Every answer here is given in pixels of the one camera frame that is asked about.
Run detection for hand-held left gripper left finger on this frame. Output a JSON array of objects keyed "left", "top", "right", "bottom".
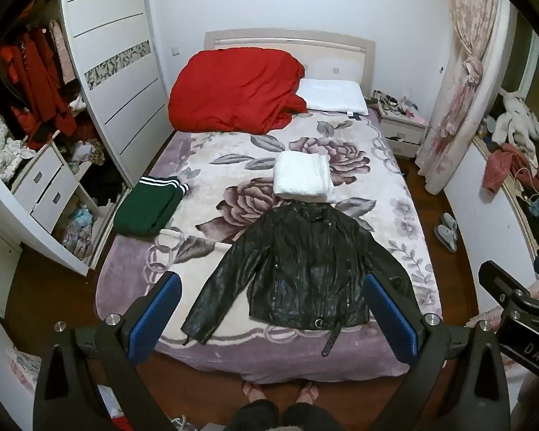
[{"left": 33, "top": 271, "right": 183, "bottom": 431}]

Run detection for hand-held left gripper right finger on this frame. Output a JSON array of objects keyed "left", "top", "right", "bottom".
[{"left": 364, "top": 273, "right": 511, "bottom": 431}]

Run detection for black leather jacket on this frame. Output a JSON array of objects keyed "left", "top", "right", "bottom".
[{"left": 181, "top": 203, "right": 416, "bottom": 356}]

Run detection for pile of pastel clothes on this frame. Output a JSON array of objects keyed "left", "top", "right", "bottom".
[{"left": 63, "top": 207, "right": 95, "bottom": 259}]

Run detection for red hanging clothes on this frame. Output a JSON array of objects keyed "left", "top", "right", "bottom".
[{"left": 0, "top": 27, "right": 79, "bottom": 138}]

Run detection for green pants with white stripes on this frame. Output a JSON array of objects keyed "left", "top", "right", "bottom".
[{"left": 114, "top": 176, "right": 190, "bottom": 237}]

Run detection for red white bag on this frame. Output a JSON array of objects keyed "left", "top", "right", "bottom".
[{"left": 96, "top": 384, "right": 134, "bottom": 431}]

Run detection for person's right foot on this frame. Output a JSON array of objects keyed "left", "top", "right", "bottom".
[{"left": 296, "top": 381, "right": 319, "bottom": 405}]

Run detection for person's foot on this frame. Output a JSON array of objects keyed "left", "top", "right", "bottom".
[
  {"left": 243, "top": 381, "right": 268, "bottom": 407},
  {"left": 296, "top": 381, "right": 319, "bottom": 405}
]

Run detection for person's left foot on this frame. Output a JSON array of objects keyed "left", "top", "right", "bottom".
[{"left": 243, "top": 381, "right": 268, "bottom": 407}]

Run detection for person's dark trousers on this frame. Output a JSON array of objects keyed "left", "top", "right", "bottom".
[{"left": 227, "top": 403, "right": 337, "bottom": 431}]

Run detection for white plush toy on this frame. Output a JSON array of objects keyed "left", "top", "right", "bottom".
[{"left": 494, "top": 91, "right": 539, "bottom": 153}]

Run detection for folded white towel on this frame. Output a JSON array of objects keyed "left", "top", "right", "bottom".
[{"left": 273, "top": 151, "right": 336, "bottom": 203}]

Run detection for white drawer unit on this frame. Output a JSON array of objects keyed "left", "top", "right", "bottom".
[{"left": 9, "top": 141, "right": 102, "bottom": 277}]

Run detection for bed with floral blanket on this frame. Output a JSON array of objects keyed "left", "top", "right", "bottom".
[{"left": 95, "top": 112, "right": 442, "bottom": 384}]

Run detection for leopard print garment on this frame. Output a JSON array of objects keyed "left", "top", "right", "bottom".
[{"left": 69, "top": 139, "right": 106, "bottom": 167}]

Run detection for white nightstand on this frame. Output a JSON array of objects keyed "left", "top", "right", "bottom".
[{"left": 379, "top": 108, "right": 429, "bottom": 159}]

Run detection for pink floral curtain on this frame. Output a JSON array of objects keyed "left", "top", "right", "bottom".
[{"left": 415, "top": 0, "right": 513, "bottom": 196}]

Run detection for clutter on nightstand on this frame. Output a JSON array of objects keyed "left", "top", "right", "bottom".
[{"left": 370, "top": 90, "right": 422, "bottom": 118}]

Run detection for white pillow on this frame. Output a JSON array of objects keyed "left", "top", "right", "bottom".
[{"left": 295, "top": 78, "right": 369, "bottom": 116}]

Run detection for floral bedding bundle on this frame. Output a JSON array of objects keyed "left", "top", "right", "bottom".
[{"left": 0, "top": 114, "right": 33, "bottom": 185}]

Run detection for red duvet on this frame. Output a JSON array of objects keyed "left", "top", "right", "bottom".
[{"left": 167, "top": 47, "right": 308, "bottom": 134}]

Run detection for beige bed headboard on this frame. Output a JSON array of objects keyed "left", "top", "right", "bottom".
[{"left": 204, "top": 29, "right": 377, "bottom": 99}]

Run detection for white wardrobe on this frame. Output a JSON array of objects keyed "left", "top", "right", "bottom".
[{"left": 0, "top": 0, "right": 171, "bottom": 319}]

